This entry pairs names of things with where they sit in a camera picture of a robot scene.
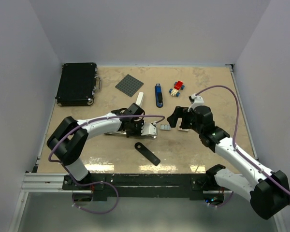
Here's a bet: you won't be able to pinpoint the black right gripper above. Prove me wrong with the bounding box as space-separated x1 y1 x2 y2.
167 106 203 134

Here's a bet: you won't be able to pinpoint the white staple box sleeve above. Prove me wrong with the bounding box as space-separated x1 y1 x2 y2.
178 128 189 132

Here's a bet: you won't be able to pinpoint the black stapler top cover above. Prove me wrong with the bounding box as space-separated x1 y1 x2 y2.
134 142 160 166

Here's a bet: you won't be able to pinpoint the tray of silver staples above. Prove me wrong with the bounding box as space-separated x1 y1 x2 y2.
160 124 171 131

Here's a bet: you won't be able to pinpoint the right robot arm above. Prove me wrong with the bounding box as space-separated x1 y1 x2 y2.
167 106 290 219

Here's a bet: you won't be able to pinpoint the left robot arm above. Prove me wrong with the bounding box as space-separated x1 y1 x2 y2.
46 103 145 189

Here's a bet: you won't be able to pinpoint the small white stapler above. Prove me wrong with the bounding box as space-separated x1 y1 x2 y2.
135 92 144 107

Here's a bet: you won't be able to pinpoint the red white toy car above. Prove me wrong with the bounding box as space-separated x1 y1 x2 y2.
169 81 185 97

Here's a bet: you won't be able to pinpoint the grey studded building plate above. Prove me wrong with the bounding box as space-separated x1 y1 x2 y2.
115 74 144 97

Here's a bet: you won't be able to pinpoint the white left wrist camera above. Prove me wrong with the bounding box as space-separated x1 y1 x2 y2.
141 122 158 139

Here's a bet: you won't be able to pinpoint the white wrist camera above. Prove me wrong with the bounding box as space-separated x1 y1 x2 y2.
141 122 158 139
188 94 204 112

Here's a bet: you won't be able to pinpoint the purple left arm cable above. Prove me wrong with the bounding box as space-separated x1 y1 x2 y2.
48 114 166 163

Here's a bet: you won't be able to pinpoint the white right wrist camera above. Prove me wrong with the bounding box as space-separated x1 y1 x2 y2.
188 94 204 112

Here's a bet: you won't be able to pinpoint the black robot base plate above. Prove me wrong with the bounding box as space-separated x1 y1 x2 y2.
62 174 227 205

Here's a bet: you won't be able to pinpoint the aluminium table edge rail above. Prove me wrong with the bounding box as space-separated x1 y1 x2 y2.
225 64 259 161

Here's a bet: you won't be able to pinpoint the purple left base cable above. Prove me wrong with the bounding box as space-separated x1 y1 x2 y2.
72 181 121 215

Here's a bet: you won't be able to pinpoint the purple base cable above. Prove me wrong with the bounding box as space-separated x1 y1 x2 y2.
72 181 121 215
206 190 235 208

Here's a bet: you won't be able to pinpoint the black case with metal handle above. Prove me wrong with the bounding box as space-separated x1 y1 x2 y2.
55 62 101 107

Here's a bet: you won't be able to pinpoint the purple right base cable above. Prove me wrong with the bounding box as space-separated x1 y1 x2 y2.
206 190 235 208

